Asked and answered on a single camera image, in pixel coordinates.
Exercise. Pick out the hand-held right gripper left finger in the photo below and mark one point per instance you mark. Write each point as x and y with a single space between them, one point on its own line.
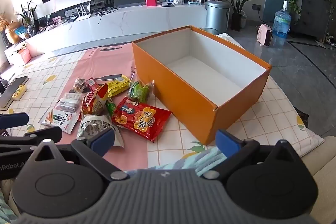
103 140

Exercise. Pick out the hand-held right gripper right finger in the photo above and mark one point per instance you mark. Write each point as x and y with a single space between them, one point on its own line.
227 141

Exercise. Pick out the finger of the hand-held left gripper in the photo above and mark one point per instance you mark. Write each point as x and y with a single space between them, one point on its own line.
39 134
13 120

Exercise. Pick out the grey white snack packet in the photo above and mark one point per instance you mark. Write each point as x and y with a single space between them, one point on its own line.
90 127

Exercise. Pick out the white breadstick box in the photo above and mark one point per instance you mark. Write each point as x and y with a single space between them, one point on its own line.
61 120

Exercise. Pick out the green sausage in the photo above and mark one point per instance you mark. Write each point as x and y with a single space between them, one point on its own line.
111 108

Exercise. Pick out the red stick snack packet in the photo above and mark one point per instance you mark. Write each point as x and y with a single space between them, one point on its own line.
94 100

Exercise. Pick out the large red snack packet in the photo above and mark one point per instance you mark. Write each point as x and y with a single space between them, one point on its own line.
141 119

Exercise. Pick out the clear packet of white balls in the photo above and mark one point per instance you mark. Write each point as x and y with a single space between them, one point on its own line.
69 103

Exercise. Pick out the yellow snack packet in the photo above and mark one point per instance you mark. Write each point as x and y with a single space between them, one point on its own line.
118 85

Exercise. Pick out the dark red snack bar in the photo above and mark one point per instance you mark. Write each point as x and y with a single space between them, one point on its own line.
92 83

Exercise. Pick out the clear packet of brown snacks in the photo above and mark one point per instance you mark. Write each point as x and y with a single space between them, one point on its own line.
79 85

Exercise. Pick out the clear packet of green snacks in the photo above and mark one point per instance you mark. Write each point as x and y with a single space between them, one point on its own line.
139 91

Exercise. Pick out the orange cardboard box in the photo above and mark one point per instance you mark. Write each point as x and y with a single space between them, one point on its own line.
183 98

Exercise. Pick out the yellow tissue packet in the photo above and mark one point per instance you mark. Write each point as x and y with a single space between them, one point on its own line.
19 92

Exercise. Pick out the black book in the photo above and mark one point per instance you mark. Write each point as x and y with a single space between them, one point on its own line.
13 91

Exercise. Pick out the checked lemon print tablecloth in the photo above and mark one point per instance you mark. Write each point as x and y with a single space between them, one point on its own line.
52 70

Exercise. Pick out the pink and white box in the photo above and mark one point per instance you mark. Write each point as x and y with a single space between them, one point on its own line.
19 54

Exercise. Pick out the pink bottle print mat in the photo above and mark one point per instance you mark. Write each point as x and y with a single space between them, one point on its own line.
86 69

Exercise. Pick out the golden vase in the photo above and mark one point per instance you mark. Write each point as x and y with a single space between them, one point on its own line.
13 32

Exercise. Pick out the beige sofa cushion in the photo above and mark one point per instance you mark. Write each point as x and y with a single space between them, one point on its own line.
323 174

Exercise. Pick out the slim-leaved potted plant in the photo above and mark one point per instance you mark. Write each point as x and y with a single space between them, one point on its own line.
27 14

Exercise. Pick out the pink space heater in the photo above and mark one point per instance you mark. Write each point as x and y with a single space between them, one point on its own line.
263 35

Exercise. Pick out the long-leaved potted plant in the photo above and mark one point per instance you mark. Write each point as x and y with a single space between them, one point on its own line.
236 20

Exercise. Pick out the white marble TV cabinet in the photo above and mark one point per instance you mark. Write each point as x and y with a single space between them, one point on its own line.
131 20

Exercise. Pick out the silver trash can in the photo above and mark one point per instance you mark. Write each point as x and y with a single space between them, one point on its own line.
216 18

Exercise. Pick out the white router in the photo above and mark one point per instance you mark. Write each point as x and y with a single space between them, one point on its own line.
83 16

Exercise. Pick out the large blue water bottle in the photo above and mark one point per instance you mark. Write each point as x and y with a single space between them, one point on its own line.
281 23

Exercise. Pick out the red box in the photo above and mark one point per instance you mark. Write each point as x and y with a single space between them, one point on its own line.
151 1

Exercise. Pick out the white flat scale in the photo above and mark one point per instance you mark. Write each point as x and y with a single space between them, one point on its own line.
168 4

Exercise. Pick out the dark grey cabinet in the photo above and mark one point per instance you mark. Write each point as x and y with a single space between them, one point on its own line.
312 14

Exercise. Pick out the pink photo frame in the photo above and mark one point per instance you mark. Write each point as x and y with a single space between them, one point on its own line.
56 20

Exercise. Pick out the wall socket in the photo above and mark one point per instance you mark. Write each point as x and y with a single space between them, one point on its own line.
256 6

